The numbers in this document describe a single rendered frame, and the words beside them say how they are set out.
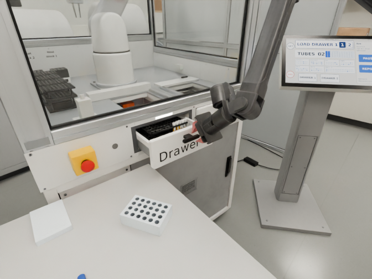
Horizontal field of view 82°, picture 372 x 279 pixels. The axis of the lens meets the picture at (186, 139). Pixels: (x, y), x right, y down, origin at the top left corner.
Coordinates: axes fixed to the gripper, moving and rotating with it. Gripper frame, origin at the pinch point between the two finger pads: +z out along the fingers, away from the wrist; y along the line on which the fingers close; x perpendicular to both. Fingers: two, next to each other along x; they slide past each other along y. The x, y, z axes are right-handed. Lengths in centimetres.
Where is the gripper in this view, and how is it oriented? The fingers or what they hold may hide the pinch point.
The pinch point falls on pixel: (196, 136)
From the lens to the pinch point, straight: 79.0
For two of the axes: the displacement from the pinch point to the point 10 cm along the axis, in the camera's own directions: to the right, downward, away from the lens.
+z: -4.6, 3.3, 8.2
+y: -4.3, -9.0, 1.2
